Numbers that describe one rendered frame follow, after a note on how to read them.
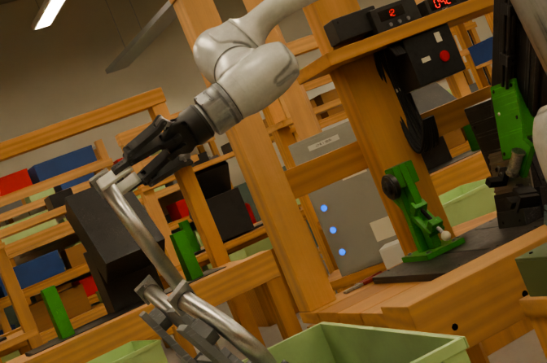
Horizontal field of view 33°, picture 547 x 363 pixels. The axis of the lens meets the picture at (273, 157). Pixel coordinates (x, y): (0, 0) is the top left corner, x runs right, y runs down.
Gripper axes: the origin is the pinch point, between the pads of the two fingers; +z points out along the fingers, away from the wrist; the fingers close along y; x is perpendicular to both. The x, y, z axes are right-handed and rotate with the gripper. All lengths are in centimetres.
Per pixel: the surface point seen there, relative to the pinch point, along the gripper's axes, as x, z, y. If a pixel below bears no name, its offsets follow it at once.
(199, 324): 47.3, 2.7, 8.8
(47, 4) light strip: -726, -42, -368
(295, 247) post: -34, -28, -87
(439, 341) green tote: 63, -25, -11
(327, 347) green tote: 25, -14, -48
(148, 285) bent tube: 14.4, 7.0, -12.6
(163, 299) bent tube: 19.2, 6.3, -13.0
